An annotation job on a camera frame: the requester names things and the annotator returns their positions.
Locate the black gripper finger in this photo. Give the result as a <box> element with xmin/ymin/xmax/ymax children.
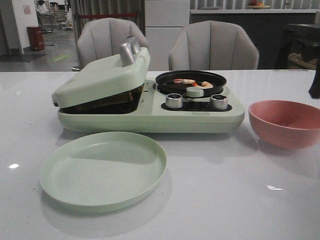
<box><xmin>308</xmin><ymin>72</ymin><xmax>320</xmax><ymax>99</ymax></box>

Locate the pink bowl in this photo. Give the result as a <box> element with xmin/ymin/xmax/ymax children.
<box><xmin>248</xmin><ymin>100</ymin><xmax>320</xmax><ymax>149</ymax></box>

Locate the green breakfast maker lid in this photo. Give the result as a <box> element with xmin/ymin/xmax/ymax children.
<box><xmin>51</xmin><ymin>36</ymin><xmax>151</xmax><ymax>109</ymax></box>

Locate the bread slice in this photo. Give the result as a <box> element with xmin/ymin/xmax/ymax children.
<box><xmin>73</xmin><ymin>90</ymin><xmax>133</xmax><ymax>111</ymax></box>

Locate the olive cushion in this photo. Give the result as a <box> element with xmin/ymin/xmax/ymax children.
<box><xmin>288</xmin><ymin>53</ymin><xmax>318</xmax><ymax>70</ymax></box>

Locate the dark kitchen counter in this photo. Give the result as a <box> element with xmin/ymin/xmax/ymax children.
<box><xmin>189</xmin><ymin>9</ymin><xmax>320</xmax><ymax>70</ymax></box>

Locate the right silver knob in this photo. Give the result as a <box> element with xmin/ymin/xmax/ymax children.
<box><xmin>209</xmin><ymin>94</ymin><xmax>228</xmax><ymax>111</ymax></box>

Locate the silver knob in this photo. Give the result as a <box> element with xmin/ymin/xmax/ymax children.
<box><xmin>165</xmin><ymin>93</ymin><xmax>183</xmax><ymax>109</ymax></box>
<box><xmin>209</xmin><ymin>94</ymin><xmax>228</xmax><ymax>111</ymax></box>

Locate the fruit plate on counter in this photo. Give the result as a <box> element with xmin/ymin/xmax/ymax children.
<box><xmin>247</xmin><ymin>0</ymin><xmax>271</xmax><ymax>10</ymax></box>

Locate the right beige chair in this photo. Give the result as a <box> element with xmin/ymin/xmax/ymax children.
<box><xmin>168</xmin><ymin>20</ymin><xmax>259</xmax><ymax>71</ymax></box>

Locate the beige chair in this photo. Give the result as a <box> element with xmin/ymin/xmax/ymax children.
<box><xmin>76</xmin><ymin>18</ymin><xmax>149</xmax><ymax>69</ymax></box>
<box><xmin>168</xmin><ymin>20</ymin><xmax>259</xmax><ymax>71</ymax></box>

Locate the black round frying pan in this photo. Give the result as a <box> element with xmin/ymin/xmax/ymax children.
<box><xmin>155</xmin><ymin>70</ymin><xmax>227</xmax><ymax>98</ymax></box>

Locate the left silver knob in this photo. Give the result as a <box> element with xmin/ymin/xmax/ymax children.
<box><xmin>165</xmin><ymin>93</ymin><xmax>183</xmax><ymax>109</ymax></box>

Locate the white refrigerator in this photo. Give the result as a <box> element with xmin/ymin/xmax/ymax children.
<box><xmin>144</xmin><ymin>0</ymin><xmax>190</xmax><ymax>71</ymax></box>

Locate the red barrier belt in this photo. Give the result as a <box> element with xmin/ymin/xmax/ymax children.
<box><xmin>77</xmin><ymin>12</ymin><xmax>140</xmax><ymax>19</ymax></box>

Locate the left beige chair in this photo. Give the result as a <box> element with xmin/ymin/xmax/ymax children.
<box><xmin>76</xmin><ymin>18</ymin><xmax>149</xmax><ymax>69</ymax></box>

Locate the light green plate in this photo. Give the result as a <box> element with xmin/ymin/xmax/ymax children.
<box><xmin>39</xmin><ymin>131</ymin><xmax>167</xmax><ymax>213</ymax></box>

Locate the red bin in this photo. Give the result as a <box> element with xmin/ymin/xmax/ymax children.
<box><xmin>27</xmin><ymin>26</ymin><xmax>45</xmax><ymax>51</ymax></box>

